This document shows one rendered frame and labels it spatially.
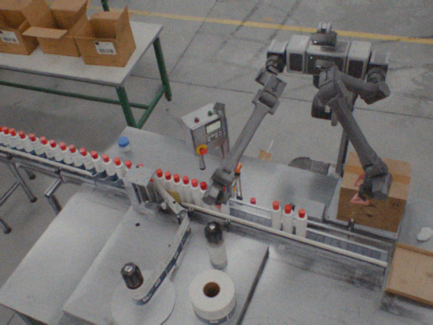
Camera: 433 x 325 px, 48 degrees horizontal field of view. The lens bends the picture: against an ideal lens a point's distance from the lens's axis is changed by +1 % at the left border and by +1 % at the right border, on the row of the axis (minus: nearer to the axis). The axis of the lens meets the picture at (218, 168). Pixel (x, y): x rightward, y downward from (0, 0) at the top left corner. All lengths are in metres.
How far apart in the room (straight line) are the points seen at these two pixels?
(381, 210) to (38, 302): 1.73
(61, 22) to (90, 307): 2.63
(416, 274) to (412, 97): 2.45
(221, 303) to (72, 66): 2.48
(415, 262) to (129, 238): 1.42
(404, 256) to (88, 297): 1.53
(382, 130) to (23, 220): 3.02
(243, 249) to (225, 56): 3.03
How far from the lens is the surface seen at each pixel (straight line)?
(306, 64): 2.51
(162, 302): 2.34
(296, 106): 4.46
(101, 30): 4.08
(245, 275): 2.36
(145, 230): 2.58
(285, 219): 2.36
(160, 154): 2.99
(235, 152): 1.99
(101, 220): 2.76
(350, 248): 2.46
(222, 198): 2.12
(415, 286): 2.47
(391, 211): 2.45
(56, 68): 4.07
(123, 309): 2.37
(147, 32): 4.20
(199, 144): 2.24
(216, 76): 4.87
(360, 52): 2.47
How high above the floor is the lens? 2.94
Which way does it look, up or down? 48 degrees down
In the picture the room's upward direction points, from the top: 9 degrees counter-clockwise
